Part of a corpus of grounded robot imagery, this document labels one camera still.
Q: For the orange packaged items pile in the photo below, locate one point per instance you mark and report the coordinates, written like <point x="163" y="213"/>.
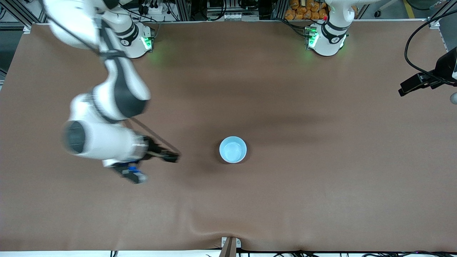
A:
<point x="305" y="10"/>

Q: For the white power strip with plugs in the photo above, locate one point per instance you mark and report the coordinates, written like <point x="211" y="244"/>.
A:
<point x="151" y="6"/>

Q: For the blue plastic bowl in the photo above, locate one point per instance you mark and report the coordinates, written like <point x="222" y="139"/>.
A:
<point x="232" y="150"/>

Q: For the white terminal block device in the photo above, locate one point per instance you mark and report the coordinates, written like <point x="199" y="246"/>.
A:
<point x="241" y="16"/>

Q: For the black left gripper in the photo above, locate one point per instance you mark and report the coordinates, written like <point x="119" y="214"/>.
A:
<point x="446" y="66"/>

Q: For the brown table mat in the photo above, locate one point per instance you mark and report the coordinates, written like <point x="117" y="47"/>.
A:
<point x="285" y="200"/>

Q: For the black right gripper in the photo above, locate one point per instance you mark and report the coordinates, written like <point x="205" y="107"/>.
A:
<point x="154" y="148"/>

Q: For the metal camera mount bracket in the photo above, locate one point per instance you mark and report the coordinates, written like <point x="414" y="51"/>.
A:
<point x="230" y="247"/>

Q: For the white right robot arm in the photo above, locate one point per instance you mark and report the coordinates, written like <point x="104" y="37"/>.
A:
<point x="117" y="92"/>

